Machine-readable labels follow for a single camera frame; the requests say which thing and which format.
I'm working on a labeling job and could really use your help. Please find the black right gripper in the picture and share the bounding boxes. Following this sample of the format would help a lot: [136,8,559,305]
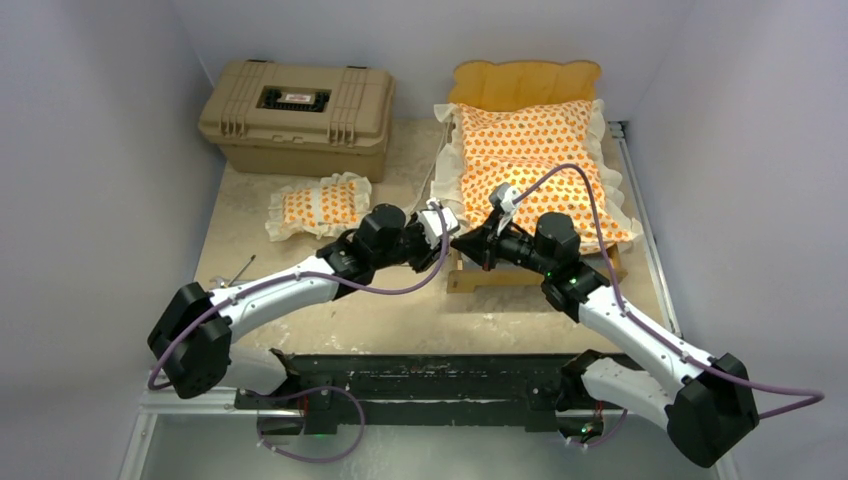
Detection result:
[452,210,554,278]

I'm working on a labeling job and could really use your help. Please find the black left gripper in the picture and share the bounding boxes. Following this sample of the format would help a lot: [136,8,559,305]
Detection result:
[372,212,448,274]

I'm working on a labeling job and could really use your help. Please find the orange patterned white blanket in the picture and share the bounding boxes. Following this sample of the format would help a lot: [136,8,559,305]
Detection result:
[429,100,643,254]

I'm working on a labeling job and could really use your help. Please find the wooden pet bed frame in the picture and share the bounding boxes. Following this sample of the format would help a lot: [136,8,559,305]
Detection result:
[447,60,602,294]

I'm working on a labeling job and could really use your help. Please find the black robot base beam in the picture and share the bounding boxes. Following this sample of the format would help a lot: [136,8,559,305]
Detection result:
[231,352,647,435]

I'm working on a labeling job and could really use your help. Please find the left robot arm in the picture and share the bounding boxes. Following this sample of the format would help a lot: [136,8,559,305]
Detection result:
[147,199,460,399]

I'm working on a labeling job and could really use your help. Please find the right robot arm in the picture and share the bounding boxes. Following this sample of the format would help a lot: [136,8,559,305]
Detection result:
[451,213,759,468]

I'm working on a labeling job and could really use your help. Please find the small orange patterned pillow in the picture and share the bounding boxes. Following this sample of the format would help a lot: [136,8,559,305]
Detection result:
[265,172,372,242]

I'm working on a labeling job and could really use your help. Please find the tan plastic tool case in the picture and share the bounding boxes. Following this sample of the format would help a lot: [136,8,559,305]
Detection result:
[198,60,396,183]

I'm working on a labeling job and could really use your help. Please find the yellow black screwdriver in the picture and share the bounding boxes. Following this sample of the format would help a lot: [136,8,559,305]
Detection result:
[230,254,256,283]

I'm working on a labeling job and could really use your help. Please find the silver open-end wrench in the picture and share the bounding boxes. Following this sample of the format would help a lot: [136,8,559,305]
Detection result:
[209,276,230,289]

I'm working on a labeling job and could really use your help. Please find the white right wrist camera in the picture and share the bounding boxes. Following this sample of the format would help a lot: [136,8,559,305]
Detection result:
[489,182,523,234]

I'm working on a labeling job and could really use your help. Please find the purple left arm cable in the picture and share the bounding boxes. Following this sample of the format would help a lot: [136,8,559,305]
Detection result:
[146,201,452,465]

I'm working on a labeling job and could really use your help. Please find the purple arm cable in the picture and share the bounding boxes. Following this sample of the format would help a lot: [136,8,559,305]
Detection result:
[146,201,452,465]
[513,163,826,450]

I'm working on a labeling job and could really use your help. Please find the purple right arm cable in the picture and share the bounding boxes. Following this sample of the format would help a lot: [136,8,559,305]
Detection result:
[513,163,826,450]

